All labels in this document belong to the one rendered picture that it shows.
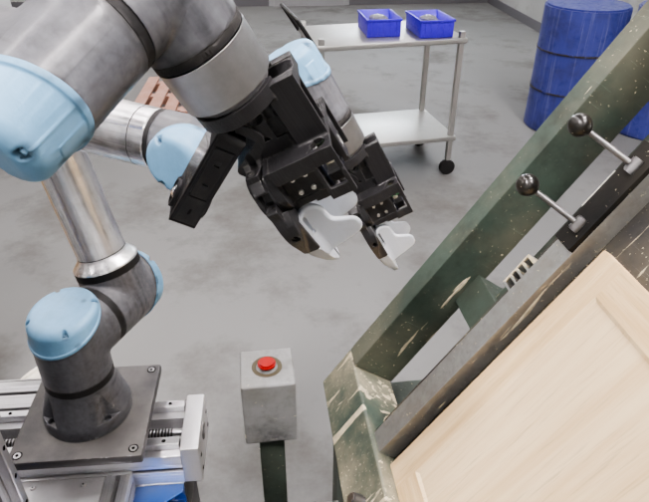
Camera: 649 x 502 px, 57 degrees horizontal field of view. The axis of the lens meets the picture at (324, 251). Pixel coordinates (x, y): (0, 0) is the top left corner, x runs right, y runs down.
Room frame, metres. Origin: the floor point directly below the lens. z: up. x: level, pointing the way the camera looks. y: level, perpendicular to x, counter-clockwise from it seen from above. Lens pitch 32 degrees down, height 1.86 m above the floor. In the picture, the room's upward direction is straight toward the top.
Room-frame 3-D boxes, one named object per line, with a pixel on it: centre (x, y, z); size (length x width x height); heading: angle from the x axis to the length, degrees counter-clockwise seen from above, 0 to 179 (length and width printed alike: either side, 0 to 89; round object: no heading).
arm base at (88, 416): (0.77, 0.43, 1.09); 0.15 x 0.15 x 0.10
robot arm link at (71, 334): (0.78, 0.42, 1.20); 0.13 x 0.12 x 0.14; 159
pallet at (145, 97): (5.65, 1.41, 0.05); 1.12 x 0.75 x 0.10; 2
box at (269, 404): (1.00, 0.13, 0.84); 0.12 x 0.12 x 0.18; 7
